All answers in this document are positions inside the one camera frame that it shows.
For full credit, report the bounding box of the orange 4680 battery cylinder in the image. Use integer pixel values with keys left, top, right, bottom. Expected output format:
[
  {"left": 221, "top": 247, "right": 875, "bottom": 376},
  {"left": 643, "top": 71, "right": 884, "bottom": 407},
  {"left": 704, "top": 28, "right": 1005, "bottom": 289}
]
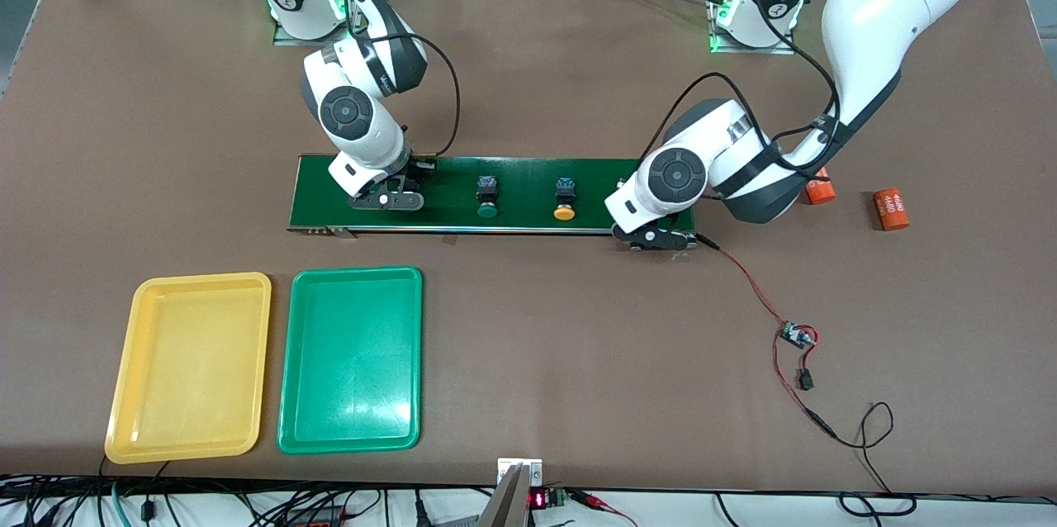
[
  {"left": 873, "top": 188, "right": 911, "bottom": 231},
  {"left": 805, "top": 167, "right": 837, "bottom": 206}
]

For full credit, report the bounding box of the green conveyor belt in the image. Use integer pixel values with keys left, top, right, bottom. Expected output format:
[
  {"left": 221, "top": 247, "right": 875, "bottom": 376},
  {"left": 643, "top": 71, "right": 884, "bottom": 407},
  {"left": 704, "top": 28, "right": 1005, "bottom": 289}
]
[{"left": 287, "top": 154, "right": 699, "bottom": 251}]

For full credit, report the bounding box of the green plastic tray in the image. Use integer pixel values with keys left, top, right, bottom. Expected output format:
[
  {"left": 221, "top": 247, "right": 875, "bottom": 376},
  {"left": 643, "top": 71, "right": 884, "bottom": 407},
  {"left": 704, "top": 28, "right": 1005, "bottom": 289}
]
[{"left": 277, "top": 266, "right": 424, "bottom": 455}]

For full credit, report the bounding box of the yellow plastic tray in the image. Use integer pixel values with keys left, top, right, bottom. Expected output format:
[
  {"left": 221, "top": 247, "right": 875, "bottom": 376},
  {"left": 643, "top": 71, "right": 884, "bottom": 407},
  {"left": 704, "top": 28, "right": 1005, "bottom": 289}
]
[{"left": 105, "top": 272, "right": 273, "bottom": 464}]

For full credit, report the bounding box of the red clip lead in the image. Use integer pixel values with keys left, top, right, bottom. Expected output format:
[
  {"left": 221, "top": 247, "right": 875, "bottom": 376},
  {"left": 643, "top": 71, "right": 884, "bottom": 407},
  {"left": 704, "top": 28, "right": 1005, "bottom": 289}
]
[{"left": 570, "top": 490, "right": 638, "bottom": 527}]

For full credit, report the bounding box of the grey metal pole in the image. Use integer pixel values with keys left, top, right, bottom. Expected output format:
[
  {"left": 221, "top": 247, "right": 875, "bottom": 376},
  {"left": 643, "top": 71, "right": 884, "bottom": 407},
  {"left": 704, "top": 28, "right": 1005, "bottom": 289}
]
[{"left": 477, "top": 463, "right": 533, "bottom": 527}]

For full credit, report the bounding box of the red black wire pair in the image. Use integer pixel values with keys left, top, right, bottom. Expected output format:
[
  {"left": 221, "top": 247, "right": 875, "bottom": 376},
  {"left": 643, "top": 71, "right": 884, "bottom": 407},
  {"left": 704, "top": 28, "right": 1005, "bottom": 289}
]
[
  {"left": 772, "top": 337, "right": 837, "bottom": 439},
  {"left": 694, "top": 232, "right": 792, "bottom": 330}
]

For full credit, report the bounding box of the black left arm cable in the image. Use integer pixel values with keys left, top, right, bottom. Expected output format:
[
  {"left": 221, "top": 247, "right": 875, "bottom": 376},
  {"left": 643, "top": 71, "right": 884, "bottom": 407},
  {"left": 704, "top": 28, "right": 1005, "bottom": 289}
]
[{"left": 638, "top": 0, "right": 843, "bottom": 164}]

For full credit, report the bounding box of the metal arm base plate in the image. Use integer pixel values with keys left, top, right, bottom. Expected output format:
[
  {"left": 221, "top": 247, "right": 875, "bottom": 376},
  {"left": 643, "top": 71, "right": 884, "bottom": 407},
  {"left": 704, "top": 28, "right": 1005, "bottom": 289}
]
[
  {"left": 707, "top": 0, "right": 798, "bottom": 55},
  {"left": 273, "top": 0, "right": 369, "bottom": 47}
]

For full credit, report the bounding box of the black inline switch with leads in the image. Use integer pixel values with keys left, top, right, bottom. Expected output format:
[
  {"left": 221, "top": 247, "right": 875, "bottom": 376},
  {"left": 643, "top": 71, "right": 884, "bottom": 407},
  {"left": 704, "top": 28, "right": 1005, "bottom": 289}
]
[{"left": 797, "top": 341, "right": 820, "bottom": 392}]

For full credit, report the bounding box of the small metal bracket plate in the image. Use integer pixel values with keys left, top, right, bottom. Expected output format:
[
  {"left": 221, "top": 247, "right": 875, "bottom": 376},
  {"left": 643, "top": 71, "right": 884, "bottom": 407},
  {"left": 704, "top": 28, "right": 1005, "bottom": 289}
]
[{"left": 497, "top": 458, "right": 544, "bottom": 488}]

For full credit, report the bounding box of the thin black looped cable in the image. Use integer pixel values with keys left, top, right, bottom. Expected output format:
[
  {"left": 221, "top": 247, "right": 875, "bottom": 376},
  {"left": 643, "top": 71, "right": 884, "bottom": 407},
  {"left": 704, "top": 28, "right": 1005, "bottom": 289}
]
[{"left": 830, "top": 401, "right": 917, "bottom": 518}]

